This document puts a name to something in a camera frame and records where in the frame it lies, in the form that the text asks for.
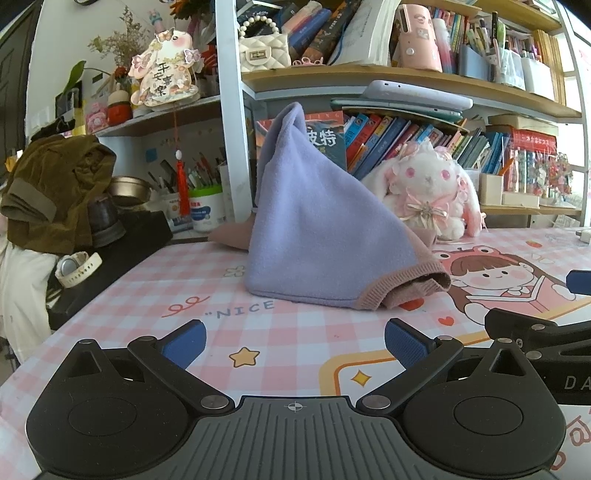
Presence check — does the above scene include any black electronic keyboard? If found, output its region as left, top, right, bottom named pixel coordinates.
left=46, top=210, right=174, bottom=330

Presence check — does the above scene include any dark illustrated hardcover book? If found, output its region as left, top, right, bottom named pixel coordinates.
left=255, top=112, right=348, bottom=210

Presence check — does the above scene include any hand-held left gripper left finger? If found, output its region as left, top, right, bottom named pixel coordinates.
left=65, top=320, right=233, bottom=413

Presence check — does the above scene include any dried flower bunch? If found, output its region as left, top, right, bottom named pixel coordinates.
left=88, top=7, right=148, bottom=70

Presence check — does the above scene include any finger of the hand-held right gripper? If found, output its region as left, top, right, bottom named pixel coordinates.
left=484, top=308, right=591, bottom=358
left=566, top=270, right=591, bottom=296

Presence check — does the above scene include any black photo frame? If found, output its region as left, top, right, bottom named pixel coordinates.
left=54, top=88, right=84, bottom=121

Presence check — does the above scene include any row of colourful upright books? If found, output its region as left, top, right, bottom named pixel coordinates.
left=344, top=113, right=513, bottom=181

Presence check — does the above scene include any white and pink plush bunny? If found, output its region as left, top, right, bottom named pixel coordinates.
left=362, top=141, right=485, bottom=241

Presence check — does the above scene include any grey flat tablet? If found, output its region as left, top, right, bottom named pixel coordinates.
left=360, top=79, right=474, bottom=112

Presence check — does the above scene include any white pen box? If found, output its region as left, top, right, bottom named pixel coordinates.
left=479, top=173, right=504, bottom=206

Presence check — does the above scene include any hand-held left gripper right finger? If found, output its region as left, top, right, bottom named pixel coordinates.
left=359, top=318, right=527, bottom=413

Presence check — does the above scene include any pink cartoon case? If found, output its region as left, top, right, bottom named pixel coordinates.
left=398, top=4, right=444, bottom=72

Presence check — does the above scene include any dark bell-shaped jar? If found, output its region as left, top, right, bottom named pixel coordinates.
left=88, top=194, right=126, bottom=247

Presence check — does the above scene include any red doll jar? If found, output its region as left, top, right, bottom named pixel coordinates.
left=107, top=90, right=132, bottom=127

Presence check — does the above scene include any purple and pink sweater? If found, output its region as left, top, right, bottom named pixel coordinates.
left=208, top=102, right=452, bottom=312

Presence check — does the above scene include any white wristwatch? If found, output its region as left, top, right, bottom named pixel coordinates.
left=55, top=251, right=102, bottom=289

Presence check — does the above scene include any dark panelled door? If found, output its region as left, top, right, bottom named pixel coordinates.
left=0, top=0, right=40, bottom=153

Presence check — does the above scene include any white printed cup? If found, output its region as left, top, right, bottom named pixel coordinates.
left=157, top=191, right=192, bottom=232

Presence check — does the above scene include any cream quilted pearl handbag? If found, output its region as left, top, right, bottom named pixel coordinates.
left=238, top=16, right=291, bottom=73

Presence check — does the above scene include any white and wood bookshelf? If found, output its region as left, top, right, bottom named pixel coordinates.
left=92, top=0, right=585, bottom=232

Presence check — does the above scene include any white tub with green rim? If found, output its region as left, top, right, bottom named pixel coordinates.
left=188, top=185, right=225, bottom=232

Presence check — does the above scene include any green leafy plant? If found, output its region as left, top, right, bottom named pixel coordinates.
left=62, top=60, right=114, bottom=100

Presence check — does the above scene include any pink checked cartoon desk mat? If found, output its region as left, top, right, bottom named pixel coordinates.
left=0, top=226, right=591, bottom=480

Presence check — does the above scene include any thick white open book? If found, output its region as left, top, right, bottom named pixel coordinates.
left=330, top=0, right=398, bottom=68

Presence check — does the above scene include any pink cartoon tin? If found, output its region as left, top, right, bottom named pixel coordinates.
left=85, top=102, right=109, bottom=134

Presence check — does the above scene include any brown jacket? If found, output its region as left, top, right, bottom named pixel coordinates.
left=0, top=134, right=116, bottom=254

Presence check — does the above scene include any paper bunny ornament red tassel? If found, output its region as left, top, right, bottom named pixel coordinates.
left=128, top=14, right=201, bottom=217

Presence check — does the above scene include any row of leaning books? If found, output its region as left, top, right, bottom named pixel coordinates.
left=235, top=0, right=356, bottom=68

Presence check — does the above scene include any brass bowl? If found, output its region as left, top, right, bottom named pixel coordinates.
left=107, top=176, right=152, bottom=208

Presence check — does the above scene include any bunch of pens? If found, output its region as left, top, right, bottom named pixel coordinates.
left=148, top=154, right=227, bottom=195

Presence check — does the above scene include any cream white garment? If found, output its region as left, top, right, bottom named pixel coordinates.
left=0, top=240, right=58, bottom=365

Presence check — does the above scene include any blue-grey pen holder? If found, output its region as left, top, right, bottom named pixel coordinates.
left=459, top=44, right=492, bottom=80

